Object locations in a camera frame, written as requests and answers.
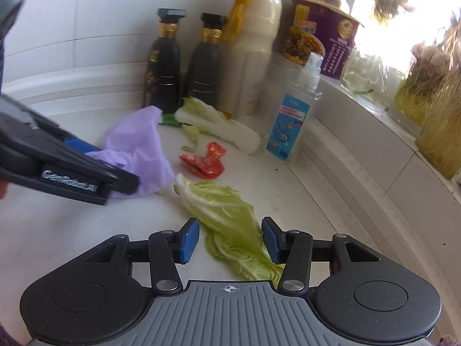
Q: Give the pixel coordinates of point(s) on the large cabbage leaf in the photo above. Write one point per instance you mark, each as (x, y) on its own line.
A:
(230, 216)

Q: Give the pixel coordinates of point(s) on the clear spray bottle blue label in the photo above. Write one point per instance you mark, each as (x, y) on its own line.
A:
(290, 122)

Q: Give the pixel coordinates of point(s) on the purple instant noodle cup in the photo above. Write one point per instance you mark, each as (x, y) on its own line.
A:
(331, 39)

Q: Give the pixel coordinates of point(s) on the white tiled window sill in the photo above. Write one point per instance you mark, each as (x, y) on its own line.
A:
(360, 158)

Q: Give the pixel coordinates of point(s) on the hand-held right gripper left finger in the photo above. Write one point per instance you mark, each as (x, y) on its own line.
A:
(189, 241)

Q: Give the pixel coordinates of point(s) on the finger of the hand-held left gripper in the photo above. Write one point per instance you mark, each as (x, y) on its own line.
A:
(119, 182)
(81, 146)

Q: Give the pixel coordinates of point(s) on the glass bowl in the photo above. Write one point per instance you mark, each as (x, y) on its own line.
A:
(371, 74)

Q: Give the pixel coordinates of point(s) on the torn red wrapper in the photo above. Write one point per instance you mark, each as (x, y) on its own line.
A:
(205, 164)

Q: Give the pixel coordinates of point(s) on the white bottle with yellow cap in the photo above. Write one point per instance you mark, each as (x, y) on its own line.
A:
(257, 43)

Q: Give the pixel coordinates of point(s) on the purple plastic bag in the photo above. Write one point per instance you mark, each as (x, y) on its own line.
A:
(140, 144)

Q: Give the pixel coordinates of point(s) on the sprouting garlic tub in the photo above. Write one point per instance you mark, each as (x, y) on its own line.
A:
(421, 86)
(444, 133)

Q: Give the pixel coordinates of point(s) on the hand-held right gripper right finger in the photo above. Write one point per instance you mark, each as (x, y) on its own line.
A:
(272, 239)

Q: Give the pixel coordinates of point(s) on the white cabbage stalk piece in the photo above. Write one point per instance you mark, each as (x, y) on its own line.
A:
(223, 126)

